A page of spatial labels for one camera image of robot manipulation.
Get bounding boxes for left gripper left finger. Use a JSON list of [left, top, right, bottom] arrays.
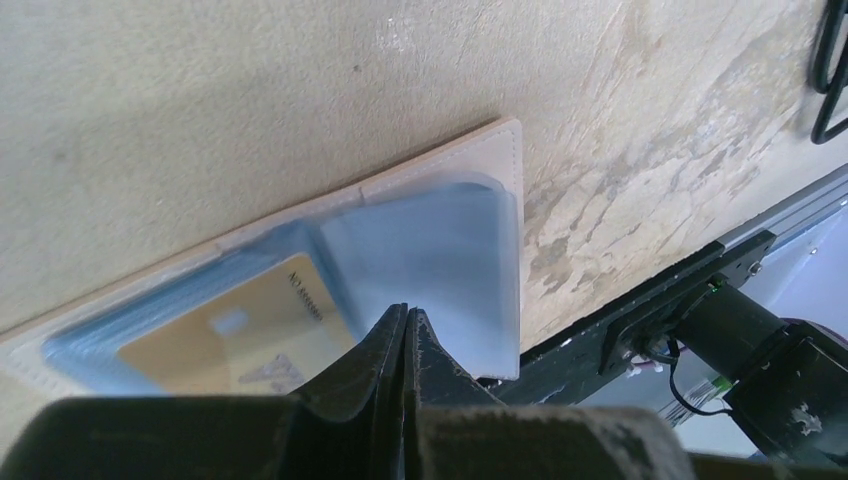
[[284, 304, 408, 479]]

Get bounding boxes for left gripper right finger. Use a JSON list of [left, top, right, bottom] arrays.
[[405, 308, 502, 479]]

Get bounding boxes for gold credit card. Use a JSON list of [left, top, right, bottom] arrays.
[[117, 253, 356, 395]]

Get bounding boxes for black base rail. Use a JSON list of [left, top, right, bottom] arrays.
[[480, 230, 776, 405]]

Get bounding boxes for aluminium frame rail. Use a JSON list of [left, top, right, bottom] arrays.
[[718, 164, 847, 250]]

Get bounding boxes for black usb cable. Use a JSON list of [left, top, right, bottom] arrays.
[[809, 0, 848, 146]]

